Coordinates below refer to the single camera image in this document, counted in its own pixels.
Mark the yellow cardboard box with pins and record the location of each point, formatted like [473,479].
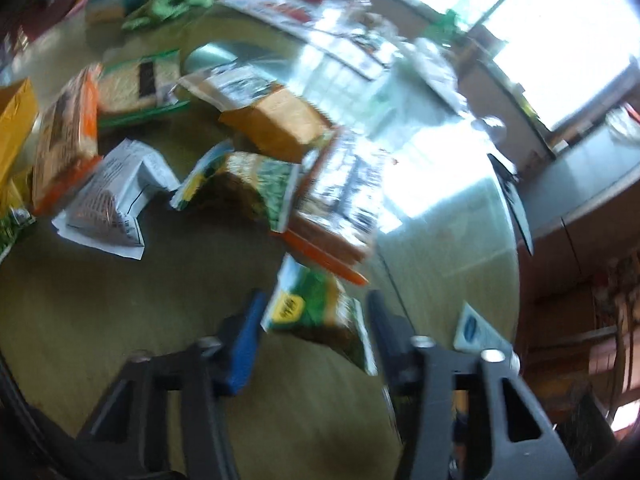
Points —
[15,120]

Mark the orange cracker packet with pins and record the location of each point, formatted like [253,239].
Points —
[280,120]

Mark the printed placemat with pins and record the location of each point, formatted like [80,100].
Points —
[300,20]

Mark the green snack packet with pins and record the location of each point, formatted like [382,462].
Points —
[10,232]
[310,305]
[250,180]

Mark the window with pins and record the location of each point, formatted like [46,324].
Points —
[550,35]

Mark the orange snack packet dark label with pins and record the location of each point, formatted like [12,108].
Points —
[65,135]

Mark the white printed snack packet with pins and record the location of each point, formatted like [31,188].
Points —
[110,195]

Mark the green plastic bag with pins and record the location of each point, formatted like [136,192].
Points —
[450,20]

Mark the blue and white card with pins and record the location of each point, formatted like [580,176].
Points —
[475,332]

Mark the cracker packet with green trim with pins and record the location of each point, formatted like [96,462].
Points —
[125,87]

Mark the black crate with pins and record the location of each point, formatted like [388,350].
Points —
[590,430]

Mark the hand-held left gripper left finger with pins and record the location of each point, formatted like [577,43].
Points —
[245,345]

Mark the clear plastic bag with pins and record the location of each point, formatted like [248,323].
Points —
[430,65]

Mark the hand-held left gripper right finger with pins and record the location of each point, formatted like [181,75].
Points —
[387,340]

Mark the green cloth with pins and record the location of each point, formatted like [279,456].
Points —
[170,2]

